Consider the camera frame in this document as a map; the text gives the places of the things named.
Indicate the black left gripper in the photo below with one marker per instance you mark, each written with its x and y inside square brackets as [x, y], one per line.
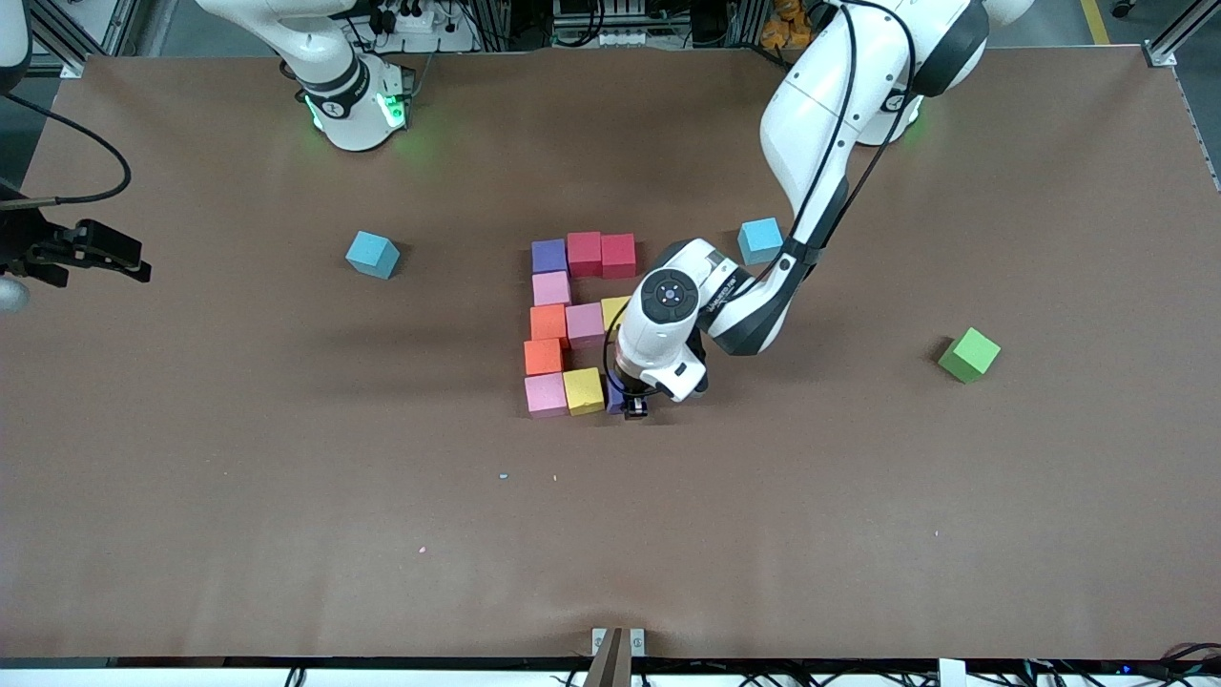
[632, 404]

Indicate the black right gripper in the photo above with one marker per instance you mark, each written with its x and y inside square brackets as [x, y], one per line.
[29, 239]

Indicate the purple foam cube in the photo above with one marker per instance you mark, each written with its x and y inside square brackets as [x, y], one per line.
[548, 256]
[614, 396]

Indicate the yellow foam cube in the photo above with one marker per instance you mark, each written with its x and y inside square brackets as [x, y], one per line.
[613, 310]
[584, 391]

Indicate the pink foam cube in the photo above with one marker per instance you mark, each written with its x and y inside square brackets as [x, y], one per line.
[585, 324]
[551, 288]
[546, 395]

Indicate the orange foam cube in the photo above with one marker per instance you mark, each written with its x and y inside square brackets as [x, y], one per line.
[548, 322]
[543, 356]

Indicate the red foam cube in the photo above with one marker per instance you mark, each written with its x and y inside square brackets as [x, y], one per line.
[619, 256]
[585, 254]

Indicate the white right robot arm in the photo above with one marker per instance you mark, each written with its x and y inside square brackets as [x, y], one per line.
[343, 86]

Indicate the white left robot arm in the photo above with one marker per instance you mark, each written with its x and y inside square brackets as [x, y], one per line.
[820, 124]

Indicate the brown table cover sheet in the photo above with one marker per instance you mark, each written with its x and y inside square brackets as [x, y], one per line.
[610, 572]

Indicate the light blue foam cube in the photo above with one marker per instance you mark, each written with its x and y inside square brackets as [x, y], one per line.
[760, 239]
[372, 254]

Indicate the metal table clamp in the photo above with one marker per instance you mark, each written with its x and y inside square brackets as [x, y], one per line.
[610, 663]

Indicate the green foam cube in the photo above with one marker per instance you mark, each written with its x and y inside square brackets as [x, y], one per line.
[969, 355]

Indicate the white electronics box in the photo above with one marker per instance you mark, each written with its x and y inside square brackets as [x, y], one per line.
[610, 38]

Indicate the white power strip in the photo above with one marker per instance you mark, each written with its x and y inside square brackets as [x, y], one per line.
[420, 21]

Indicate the bag of orange fruits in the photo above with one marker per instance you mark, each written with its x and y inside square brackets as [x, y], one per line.
[782, 29]

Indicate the white tag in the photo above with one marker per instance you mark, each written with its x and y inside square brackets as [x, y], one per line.
[952, 674]

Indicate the aluminium frame strut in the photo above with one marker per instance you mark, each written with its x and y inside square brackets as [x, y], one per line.
[81, 62]
[1159, 52]

